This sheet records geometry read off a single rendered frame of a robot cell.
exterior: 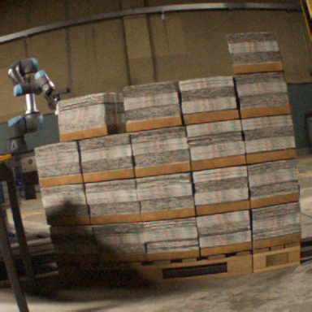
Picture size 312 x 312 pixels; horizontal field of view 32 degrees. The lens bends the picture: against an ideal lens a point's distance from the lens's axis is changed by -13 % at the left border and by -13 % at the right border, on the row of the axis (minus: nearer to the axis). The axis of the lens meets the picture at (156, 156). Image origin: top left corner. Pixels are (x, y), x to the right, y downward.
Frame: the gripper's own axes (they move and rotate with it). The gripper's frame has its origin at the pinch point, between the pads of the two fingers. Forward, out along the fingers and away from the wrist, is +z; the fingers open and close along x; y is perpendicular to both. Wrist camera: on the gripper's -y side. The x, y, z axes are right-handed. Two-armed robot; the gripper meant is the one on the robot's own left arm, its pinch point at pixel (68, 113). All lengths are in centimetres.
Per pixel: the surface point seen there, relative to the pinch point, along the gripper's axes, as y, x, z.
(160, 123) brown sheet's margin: -43, 19, 40
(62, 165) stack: 13.6, 18.6, 24.6
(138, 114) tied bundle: -37, 18, 30
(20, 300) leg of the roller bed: 46, 99, 74
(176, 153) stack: -40, 18, 57
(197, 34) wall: -41, -670, -133
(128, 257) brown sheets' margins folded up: 15, 19, 86
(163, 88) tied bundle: -55, 18, 27
